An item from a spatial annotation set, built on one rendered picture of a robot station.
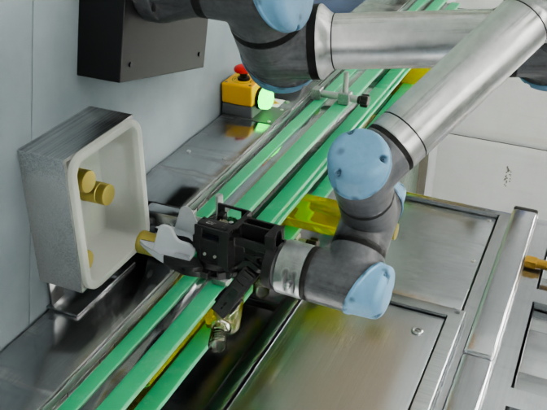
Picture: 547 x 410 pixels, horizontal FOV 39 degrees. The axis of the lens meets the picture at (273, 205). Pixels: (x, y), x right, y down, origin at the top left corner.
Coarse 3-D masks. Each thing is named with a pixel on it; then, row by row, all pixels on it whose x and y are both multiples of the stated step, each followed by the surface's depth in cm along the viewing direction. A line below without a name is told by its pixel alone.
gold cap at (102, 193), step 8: (96, 184) 119; (104, 184) 119; (80, 192) 119; (96, 192) 118; (104, 192) 118; (112, 192) 120; (88, 200) 120; (96, 200) 119; (104, 200) 119; (112, 200) 121
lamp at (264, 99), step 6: (258, 90) 160; (264, 90) 160; (258, 96) 160; (264, 96) 159; (270, 96) 160; (258, 102) 160; (264, 102) 160; (270, 102) 161; (258, 108) 162; (264, 108) 161
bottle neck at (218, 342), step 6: (216, 324) 126; (222, 324) 126; (228, 324) 127; (216, 330) 125; (222, 330) 125; (228, 330) 126; (210, 336) 124; (216, 336) 123; (222, 336) 124; (210, 342) 123; (216, 342) 126; (222, 342) 123; (210, 348) 124; (216, 348) 124; (222, 348) 124
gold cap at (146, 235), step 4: (140, 232) 115; (144, 232) 115; (148, 232) 116; (140, 236) 115; (144, 236) 115; (148, 236) 115; (152, 236) 115; (136, 240) 115; (148, 240) 114; (152, 240) 114; (136, 244) 115; (136, 248) 115; (140, 248) 115; (140, 252) 115; (144, 252) 115
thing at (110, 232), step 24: (96, 144) 109; (120, 144) 120; (72, 168) 105; (96, 168) 123; (120, 168) 123; (144, 168) 122; (72, 192) 107; (120, 192) 125; (144, 192) 124; (96, 216) 125; (120, 216) 127; (144, 216) 126; (96, 240) 125; (120, 240) 126; (96, 264) 120; (120, 264) 122
